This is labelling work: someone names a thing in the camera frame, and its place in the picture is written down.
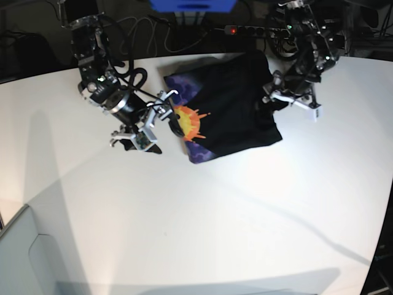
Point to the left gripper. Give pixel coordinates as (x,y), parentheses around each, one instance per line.
(290,88)

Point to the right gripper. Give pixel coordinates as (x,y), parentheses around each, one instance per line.
(135,114)

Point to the black T-shirt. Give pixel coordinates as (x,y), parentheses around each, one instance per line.
(219,106)

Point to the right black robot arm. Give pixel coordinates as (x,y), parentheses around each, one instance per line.
(90,46)

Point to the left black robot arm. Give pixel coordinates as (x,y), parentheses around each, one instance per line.
(297,35)

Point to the grey power strip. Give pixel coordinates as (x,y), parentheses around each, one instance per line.
(256,31)

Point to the blue box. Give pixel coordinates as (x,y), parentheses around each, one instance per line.
(221,6)

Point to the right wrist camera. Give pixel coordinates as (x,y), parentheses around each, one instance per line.
(141,142)

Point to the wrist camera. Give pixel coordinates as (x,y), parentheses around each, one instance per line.
(141,142)
(315,113)

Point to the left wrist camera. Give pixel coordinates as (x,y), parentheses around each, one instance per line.
(315,113)

